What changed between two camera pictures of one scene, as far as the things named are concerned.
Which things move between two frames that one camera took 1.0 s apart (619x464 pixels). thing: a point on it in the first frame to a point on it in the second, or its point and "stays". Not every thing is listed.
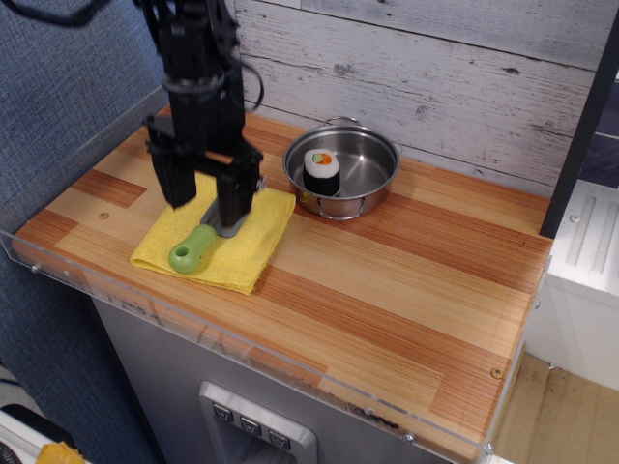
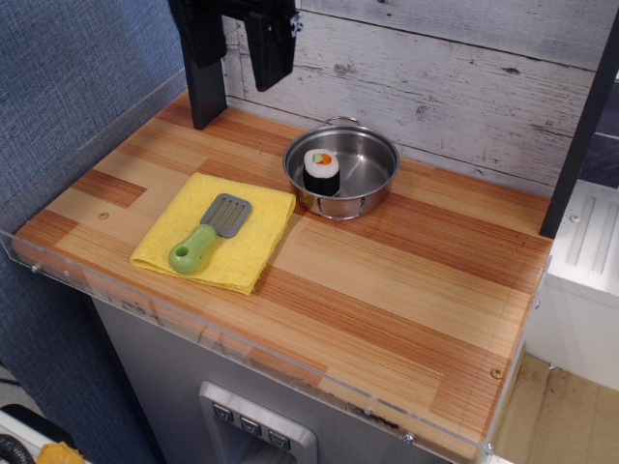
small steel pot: x=342 y=167 stays
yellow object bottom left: x=58 y=453 stays
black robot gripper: x=206 y=126 to x=270 y=26
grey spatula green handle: x=187 y=255 stays
